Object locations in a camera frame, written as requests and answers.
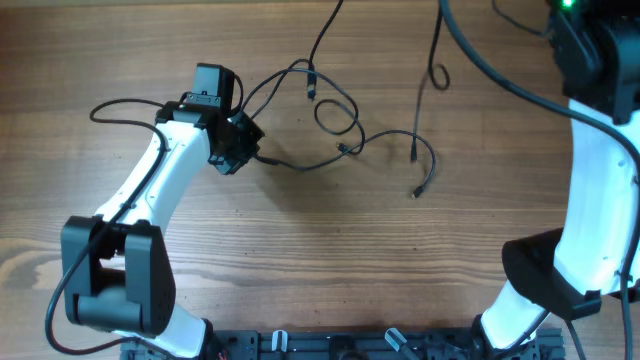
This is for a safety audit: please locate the thin black USB cable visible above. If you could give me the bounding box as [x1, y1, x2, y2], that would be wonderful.
[239, 58, 437, 200]

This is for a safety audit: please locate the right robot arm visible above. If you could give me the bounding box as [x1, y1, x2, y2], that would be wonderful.
[480, 1, 639, 358]

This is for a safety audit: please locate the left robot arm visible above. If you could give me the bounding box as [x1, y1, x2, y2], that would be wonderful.
[45, 63, 264, 359]

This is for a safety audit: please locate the left camera cable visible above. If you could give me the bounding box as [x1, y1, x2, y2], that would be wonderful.
[44, 74, 245, 356]

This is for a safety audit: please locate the camera cable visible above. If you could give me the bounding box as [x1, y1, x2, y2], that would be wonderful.
[438, 0, 640, 360]
[44, 74, 245, 356]

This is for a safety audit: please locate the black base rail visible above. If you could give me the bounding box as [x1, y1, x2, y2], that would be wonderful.
[119, 327, 566, 360]

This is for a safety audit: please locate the right camera cable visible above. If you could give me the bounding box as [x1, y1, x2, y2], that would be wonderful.
[438, 0, 640, 360]

